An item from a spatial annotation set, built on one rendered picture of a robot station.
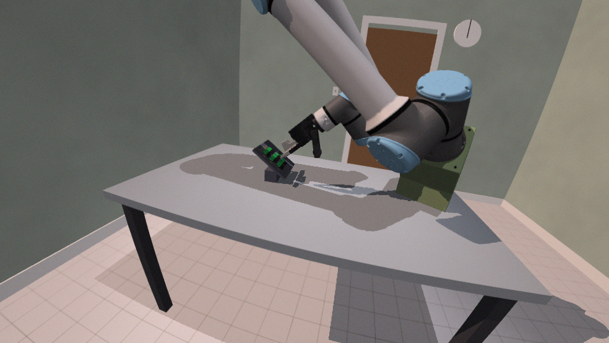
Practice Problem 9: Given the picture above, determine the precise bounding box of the dark grey switch panel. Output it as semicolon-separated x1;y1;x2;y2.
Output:
252;140;295;183

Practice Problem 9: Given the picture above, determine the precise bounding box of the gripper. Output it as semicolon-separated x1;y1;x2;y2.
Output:
280;114;325;158

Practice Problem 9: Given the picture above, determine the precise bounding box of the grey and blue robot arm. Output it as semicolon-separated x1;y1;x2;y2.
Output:
251;0;472;173

